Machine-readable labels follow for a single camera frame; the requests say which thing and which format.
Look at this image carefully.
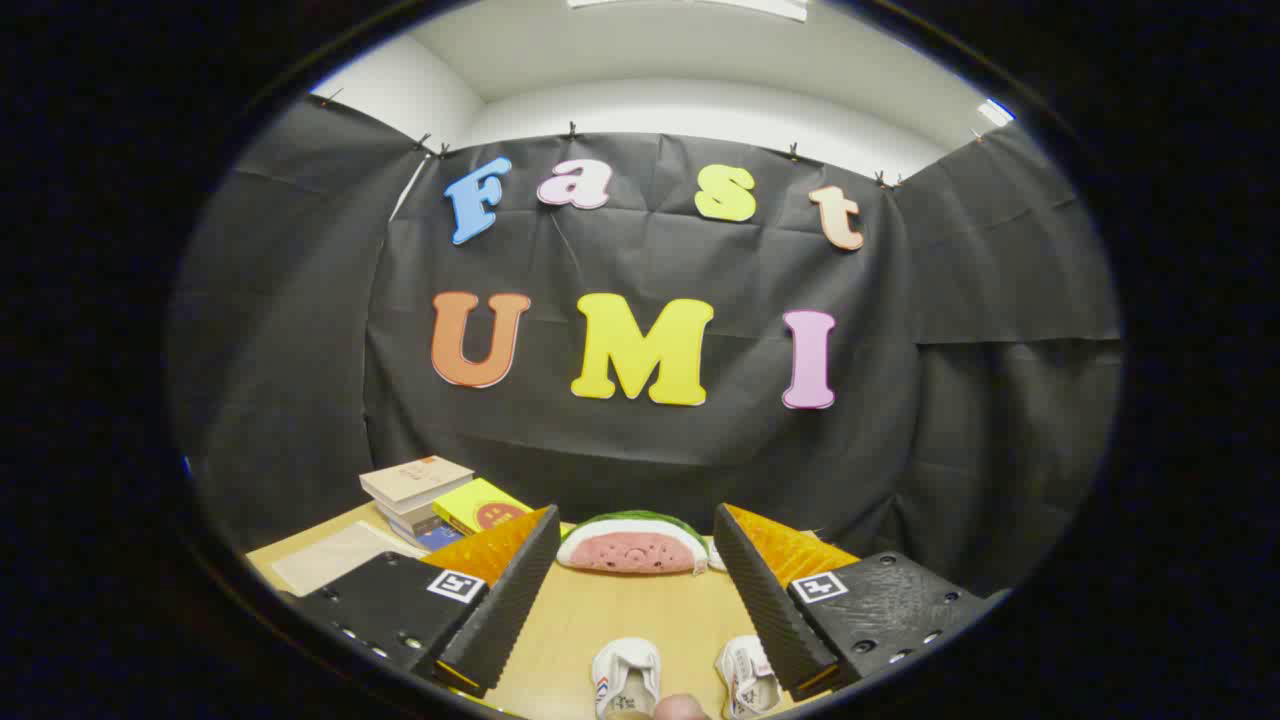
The grey book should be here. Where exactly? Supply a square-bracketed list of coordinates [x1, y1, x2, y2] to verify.
[372, 495, 441, 538]

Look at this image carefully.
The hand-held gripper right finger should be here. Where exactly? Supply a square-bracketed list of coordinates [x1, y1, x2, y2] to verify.
[712, 503, 1001, 701]

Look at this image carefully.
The white canvas shoe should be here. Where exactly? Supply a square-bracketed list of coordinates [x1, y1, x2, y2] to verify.
[715, 635, 783, 719]
[592, 638, 661, 720]

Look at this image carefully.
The yellow book with red circle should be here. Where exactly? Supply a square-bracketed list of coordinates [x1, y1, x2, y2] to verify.
[432, 478, 534, 536]

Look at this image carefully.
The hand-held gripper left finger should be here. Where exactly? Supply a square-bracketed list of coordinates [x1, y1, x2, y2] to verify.
[290, 505, 563, 701]

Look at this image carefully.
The watermelon slice plush toy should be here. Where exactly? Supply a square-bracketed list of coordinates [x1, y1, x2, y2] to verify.
[556, 511, 711, 576]

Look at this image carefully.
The cream fabric storage box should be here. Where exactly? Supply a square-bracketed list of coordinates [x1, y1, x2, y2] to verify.
[270, 520, 426, 598]

